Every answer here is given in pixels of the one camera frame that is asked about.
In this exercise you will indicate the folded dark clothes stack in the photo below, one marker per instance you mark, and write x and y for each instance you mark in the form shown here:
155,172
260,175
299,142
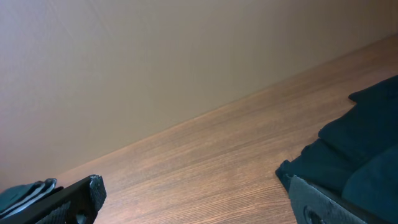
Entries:
18,198

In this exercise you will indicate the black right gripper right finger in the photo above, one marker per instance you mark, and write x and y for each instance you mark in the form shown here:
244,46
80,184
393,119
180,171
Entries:
313,204

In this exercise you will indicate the dark clothes pile right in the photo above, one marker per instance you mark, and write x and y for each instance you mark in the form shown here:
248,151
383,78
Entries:
355,156

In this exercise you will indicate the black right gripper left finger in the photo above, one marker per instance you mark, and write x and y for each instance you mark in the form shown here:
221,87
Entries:
77,203

